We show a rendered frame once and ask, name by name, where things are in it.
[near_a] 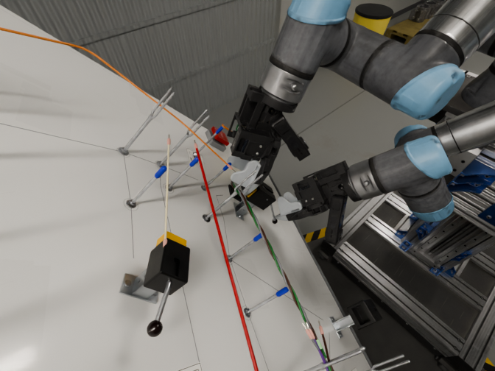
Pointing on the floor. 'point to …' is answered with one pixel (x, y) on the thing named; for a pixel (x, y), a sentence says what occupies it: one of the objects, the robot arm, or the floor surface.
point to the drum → (373, 16)
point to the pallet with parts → (415, 20)
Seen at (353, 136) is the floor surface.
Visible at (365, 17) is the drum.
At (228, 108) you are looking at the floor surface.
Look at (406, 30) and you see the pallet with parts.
